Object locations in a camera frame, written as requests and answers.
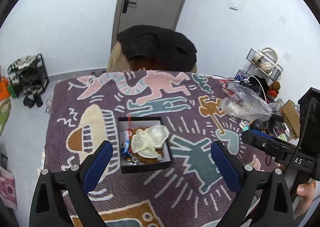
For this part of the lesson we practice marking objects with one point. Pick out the cardboard box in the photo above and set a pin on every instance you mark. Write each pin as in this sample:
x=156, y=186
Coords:
x=291, y=118

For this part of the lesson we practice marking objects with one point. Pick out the clear plastic bag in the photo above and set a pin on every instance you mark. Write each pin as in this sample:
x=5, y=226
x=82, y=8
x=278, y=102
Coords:
x=244, y=103

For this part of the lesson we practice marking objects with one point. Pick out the patterned woven purple blanket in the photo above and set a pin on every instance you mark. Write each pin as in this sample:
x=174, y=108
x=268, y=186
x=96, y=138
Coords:
x=191, y=192

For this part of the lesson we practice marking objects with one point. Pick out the black cloth on chair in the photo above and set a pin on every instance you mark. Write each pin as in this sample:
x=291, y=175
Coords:
x=155, y=48

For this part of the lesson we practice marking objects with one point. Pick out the white jade pendant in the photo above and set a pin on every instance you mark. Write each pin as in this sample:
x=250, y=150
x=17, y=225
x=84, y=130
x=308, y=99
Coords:
x=146, y=142

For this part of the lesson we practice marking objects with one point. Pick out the black shoe rack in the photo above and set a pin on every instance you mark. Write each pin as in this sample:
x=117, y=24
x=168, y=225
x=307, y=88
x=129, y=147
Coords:
x=27, y=76

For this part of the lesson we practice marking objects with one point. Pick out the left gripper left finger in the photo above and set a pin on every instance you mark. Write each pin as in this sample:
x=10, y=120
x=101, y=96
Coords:
x=48, y=207

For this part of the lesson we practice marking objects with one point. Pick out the black haired boy figurine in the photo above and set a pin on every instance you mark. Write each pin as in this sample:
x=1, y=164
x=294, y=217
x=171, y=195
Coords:
x=256, y=124

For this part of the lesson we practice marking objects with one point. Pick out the black wire basket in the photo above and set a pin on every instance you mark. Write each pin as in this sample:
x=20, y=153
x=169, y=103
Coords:
x=267, y=61

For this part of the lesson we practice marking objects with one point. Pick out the black door handle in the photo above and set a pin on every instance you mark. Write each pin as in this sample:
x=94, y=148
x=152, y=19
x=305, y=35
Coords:
x=126, y=5

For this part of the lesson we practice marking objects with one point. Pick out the black jewelry box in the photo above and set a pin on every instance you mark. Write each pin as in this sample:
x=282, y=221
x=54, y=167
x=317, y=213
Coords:
x=133, y=163

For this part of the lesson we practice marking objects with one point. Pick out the person's right hand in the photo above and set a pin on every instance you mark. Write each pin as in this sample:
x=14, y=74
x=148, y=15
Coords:
x=306, y=193

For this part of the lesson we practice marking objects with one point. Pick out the orange box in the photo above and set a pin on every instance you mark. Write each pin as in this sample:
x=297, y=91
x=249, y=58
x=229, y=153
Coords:
x=4, y=93

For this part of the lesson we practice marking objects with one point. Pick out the red cord charm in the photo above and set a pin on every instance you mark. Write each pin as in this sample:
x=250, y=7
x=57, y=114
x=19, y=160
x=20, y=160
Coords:
x=129, y=129

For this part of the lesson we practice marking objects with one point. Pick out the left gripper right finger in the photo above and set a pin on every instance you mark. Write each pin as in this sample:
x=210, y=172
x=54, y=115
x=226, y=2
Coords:
x=274, y=207

